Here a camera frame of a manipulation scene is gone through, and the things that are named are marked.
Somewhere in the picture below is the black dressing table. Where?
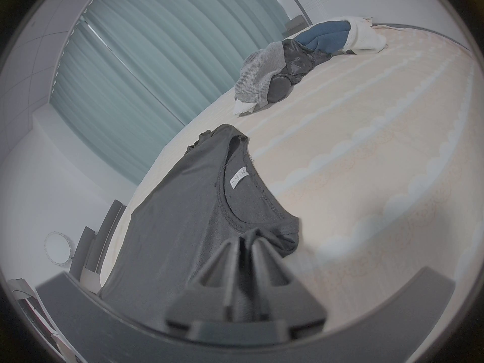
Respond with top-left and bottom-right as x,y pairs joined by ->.
69,225 -> 98,280

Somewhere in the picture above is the blue-green curtain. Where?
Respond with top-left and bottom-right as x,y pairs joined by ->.
84,0 -> 294,126
49,24 -> 188,187

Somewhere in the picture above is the grey bedside table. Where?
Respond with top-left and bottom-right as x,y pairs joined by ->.
285,14 -> 311,32

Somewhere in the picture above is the round white mirror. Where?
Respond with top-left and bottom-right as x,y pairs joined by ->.
43,231 -> 73,266

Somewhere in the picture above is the pile of clothes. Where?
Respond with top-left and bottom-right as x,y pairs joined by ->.
232,19 -> 387,116

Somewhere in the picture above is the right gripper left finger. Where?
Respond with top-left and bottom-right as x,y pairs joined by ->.
165,238 -> 243,327

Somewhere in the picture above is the black T-shirt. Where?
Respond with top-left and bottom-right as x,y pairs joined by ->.
98,124 -> 300,317

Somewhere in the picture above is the black chest of drawers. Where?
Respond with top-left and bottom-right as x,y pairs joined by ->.
94,200 -> 128,249

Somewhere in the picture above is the bed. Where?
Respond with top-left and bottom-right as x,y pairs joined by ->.
96,0 -> 484,351

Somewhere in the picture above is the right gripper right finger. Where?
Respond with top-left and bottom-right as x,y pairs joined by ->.
250,236 -> 327,324

